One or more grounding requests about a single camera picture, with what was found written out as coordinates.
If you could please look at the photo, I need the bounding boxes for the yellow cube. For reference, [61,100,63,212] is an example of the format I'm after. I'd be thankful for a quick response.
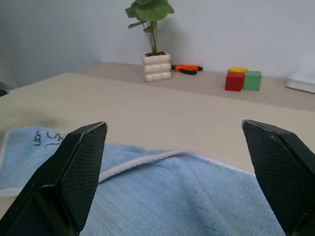
[227,66,248,74]

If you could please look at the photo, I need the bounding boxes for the flat white box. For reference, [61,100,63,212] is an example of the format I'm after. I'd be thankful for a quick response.
[284,70,315,94]

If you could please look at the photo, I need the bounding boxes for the light blue towel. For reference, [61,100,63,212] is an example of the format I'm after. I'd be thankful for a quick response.
[0,126,287,236]

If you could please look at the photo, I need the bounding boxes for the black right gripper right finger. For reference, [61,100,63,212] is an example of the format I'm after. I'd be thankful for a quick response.
[242,119,315,236]

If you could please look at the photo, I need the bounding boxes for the green cube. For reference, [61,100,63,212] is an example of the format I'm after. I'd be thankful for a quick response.
[243,70,262,91]

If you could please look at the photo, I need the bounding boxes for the red cube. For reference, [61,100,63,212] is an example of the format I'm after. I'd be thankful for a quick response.
[224,71,245,92]

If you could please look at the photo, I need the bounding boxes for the cream bubble plant pot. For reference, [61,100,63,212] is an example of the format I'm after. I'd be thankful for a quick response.
[141,51,172,83]

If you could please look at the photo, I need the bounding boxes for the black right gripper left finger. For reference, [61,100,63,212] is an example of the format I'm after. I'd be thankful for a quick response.
[0,121,109,236]

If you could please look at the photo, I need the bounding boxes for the green leafy plant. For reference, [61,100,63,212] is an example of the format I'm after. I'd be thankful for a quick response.
[125,0,175,55]

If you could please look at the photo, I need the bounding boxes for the orange and black pliers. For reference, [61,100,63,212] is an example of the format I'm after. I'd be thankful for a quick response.
[171,63,204,76]

